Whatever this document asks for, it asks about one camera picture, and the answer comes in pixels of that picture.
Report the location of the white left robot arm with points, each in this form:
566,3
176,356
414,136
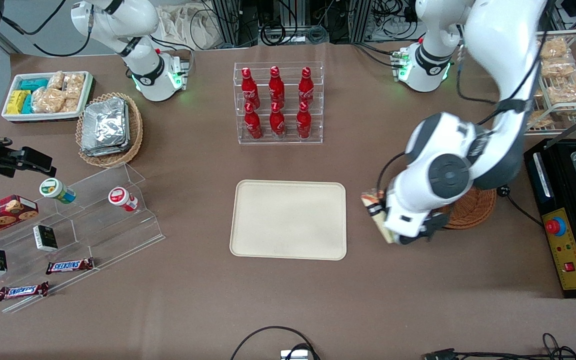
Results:
498,40

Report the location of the round brown wicker basket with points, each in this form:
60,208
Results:
473,207

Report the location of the aluminium frame post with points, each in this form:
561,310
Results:
360,20
228,22

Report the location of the clear acrylic step display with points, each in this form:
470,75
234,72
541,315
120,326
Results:
113,235

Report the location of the green lid yogurt cup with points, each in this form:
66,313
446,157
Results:
54,189

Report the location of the black yellow control device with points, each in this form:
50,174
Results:
563,265

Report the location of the Snickers chocolate bar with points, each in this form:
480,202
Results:
22,291
69,266

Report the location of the oval light wicker basket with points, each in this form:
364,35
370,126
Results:
135,130

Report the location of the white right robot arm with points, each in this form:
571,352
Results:
140,35

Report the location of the red cola bottle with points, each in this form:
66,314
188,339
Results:
303,124
277,122
306,86
276,85
253,125
248,87

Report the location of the triangle sandwich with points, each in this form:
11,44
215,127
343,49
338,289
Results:
380,225

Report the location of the bagged pastry snack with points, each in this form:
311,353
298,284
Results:
535,118
570,90
554,48
559,68

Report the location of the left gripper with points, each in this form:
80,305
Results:
379,206

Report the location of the teal snack pack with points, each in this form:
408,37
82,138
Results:
27,105
34,84

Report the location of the stack of foil containers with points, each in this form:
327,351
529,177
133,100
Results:
105,127

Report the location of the small silver device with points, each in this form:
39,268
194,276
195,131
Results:
295,355

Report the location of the white rectangular snack bin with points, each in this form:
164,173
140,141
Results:
13,80

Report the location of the clear bag of rice crackers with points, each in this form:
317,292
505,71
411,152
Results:
56,80
47,100
74,85
70,105

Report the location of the beige rectangular tray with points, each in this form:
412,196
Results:
288,220

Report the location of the yellow snack pack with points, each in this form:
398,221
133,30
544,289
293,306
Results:
17,102

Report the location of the clear acrylic bottle rack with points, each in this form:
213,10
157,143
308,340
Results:
313,135

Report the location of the red lid yogurt cup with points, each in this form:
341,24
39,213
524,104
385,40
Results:
120,197

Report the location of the beige cloth bag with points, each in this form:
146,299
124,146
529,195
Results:
178,25

